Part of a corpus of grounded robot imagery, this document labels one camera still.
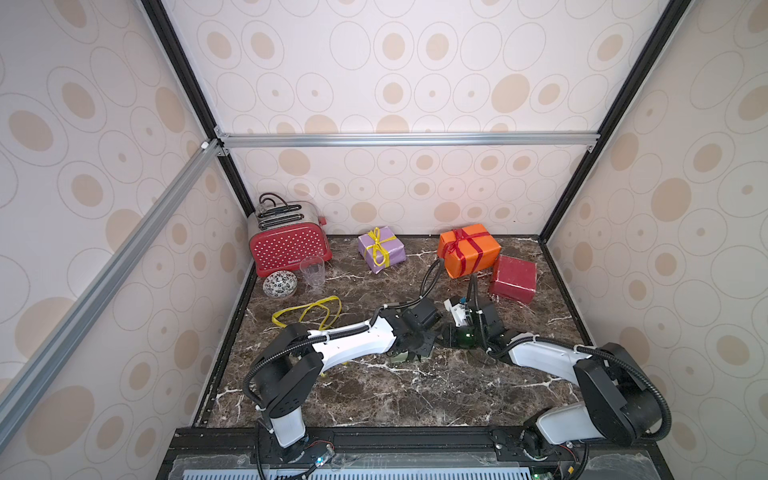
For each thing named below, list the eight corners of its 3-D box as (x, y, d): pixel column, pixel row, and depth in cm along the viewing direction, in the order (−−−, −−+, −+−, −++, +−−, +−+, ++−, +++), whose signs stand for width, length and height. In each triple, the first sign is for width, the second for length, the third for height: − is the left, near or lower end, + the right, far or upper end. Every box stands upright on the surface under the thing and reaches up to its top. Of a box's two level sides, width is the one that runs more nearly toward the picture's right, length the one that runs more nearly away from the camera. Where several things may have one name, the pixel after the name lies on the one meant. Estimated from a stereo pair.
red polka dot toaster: (264, 279, 109) (245, 244, 95) (267, 240, 122) (251, 204, 108) (333, 268, 113) (325, 233, 99) (329, 231, 126) (321, 195, 111)
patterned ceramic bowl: (264, 298, 104) (260, 290, 100) (271, 278, 109) (266, 270, 105) (295, 298, 104) (291, 290, 100) (299, 278, 109) (296, 270, 105)
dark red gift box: (489, 296, 105) (495, 283, 99) (492, 268, 113) (498, 254, 107) (529, 306, 102) (537, 293, 96) (529, 276, 110) (537, 262, 104)
